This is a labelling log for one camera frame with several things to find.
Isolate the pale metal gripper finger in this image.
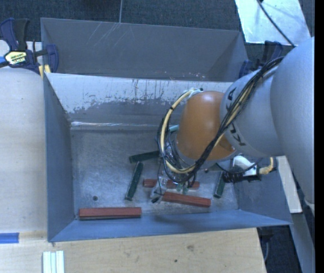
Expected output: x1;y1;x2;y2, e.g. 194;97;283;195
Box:
149;179;167;197
151;188;168;204

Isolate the red-brown flat block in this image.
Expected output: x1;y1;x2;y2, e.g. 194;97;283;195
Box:
161;192;212;208
142;178;201;190
78;206;143;221

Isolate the grey metal bin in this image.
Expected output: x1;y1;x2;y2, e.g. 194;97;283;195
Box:
40;17;294;243

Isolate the black cylinder on white bracket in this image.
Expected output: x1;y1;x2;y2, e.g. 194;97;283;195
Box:
203;155;263;184

